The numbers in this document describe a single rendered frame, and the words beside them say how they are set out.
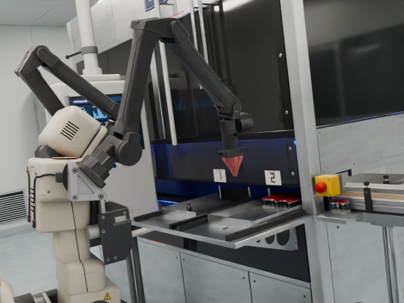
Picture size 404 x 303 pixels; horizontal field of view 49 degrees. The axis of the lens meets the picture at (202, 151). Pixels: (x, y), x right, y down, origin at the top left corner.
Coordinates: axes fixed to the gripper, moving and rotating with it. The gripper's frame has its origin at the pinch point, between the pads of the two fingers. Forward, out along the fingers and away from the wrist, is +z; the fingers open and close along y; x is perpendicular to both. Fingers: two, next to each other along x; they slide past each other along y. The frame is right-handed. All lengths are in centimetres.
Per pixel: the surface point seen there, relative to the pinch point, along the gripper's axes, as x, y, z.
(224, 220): 9.7, 0.2, 18.6
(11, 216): 543, 54, 86
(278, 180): 4.2, 26.5, 8.2
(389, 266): -33, 40, 42
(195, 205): 54, 20, 21
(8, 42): 544, 93, -158
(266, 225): -8.1, 4.6, 19.3
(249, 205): 19.6, 23.6, 19.3
